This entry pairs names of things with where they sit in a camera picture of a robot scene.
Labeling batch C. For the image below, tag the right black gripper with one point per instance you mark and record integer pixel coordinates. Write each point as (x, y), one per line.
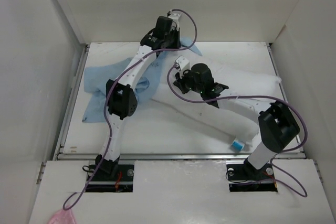
(179, 81)

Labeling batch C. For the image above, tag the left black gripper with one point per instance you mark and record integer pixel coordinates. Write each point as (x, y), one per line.
(176, 32)

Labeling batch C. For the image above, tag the white pillow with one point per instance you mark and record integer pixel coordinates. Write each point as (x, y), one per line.
(240, 82)

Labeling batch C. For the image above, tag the light blue pillowcase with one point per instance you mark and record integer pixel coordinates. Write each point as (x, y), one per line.
(99, 80)

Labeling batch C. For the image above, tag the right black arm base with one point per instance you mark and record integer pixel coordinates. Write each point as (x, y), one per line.
(243, 177)

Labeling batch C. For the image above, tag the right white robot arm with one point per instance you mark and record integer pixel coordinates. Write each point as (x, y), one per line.
(277, 125)

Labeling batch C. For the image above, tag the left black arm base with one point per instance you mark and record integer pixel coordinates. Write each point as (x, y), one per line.
(119, 180)

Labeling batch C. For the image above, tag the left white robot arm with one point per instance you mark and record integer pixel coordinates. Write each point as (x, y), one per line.
(121, 101)

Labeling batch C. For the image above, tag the blue white pillow tag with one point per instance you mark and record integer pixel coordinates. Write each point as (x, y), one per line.
(238, 145)

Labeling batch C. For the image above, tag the pink cloth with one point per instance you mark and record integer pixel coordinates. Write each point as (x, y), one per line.
(62, 217)

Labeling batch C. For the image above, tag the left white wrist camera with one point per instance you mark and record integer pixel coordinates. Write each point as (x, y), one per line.
(174, 16)

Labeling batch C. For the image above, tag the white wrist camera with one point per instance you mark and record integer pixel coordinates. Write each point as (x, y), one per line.
(182, 63)
(174, 16)

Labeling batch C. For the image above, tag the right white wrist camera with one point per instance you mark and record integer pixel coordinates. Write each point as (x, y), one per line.
(182, 63)

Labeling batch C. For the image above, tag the aluminium front rail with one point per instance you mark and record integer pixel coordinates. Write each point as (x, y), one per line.
(62, 156)

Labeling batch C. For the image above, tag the aluminium rail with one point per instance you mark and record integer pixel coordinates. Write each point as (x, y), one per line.
(65, 119)
(62, 156)

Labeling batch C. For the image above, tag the aluminium left rail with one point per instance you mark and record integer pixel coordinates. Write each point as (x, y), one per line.
(65, 119)

